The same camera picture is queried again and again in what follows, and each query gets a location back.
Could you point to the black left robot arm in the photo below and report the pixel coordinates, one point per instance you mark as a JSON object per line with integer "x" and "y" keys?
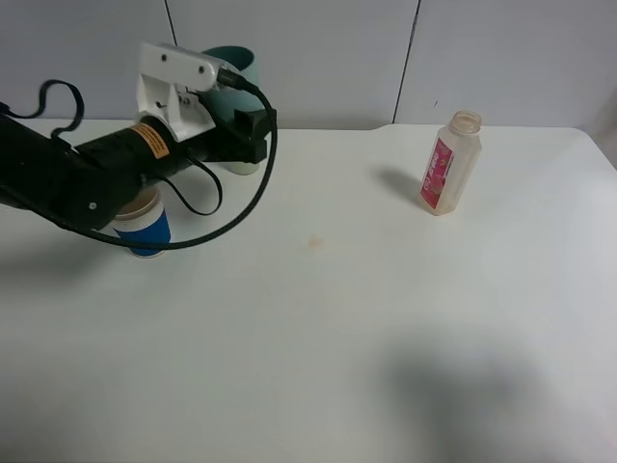
{"x": 88, "y": 185}

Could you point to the blue cup with clear lid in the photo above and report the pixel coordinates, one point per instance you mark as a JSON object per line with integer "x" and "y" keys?
{"x": 144, "y": 219}

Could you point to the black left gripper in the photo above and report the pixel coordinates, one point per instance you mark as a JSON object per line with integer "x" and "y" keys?
{"x": 241, "y": 140}

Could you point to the clear bottle with pink label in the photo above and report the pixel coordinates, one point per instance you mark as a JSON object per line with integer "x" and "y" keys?
{"x": 454, "y": 154}

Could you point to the pale yellow plastic cup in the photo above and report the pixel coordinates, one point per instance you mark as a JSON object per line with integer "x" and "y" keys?
{"x": 242, "y": 168}

